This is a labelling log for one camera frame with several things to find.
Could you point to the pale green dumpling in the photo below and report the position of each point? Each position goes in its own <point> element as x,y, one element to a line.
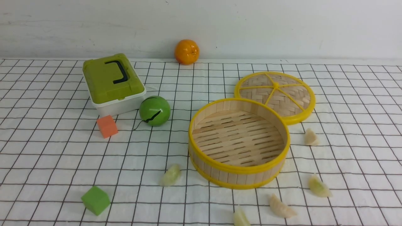
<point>318,188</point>
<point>239,217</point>
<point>171,176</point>

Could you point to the white dumpling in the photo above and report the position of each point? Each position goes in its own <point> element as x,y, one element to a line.
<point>279,208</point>
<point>310,138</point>

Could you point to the pale green dumpling bottom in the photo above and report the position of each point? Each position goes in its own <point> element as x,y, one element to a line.
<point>239,217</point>

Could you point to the white dumpling front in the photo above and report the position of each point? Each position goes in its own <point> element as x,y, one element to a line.
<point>279,208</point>

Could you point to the bamboo steamer tray yellow rim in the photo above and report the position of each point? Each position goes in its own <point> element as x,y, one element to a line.
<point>238,143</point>

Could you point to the bamboo steamer lid yellow rim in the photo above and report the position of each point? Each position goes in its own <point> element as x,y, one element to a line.
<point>287,95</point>

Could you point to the green toy watermelon ball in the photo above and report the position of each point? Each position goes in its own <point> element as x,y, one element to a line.
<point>155,110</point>

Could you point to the orange mandarin fruit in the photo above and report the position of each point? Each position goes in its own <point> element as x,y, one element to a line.
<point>186,52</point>

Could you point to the green lidded white box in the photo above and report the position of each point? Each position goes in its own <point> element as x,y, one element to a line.
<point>114,86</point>

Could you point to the orange foam cube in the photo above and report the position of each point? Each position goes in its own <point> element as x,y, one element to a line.
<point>107,126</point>

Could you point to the green foam cube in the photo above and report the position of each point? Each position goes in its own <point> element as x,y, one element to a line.
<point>96,200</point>

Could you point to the white grid-pattern tablecloth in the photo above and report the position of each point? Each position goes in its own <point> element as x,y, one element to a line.
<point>52,152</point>

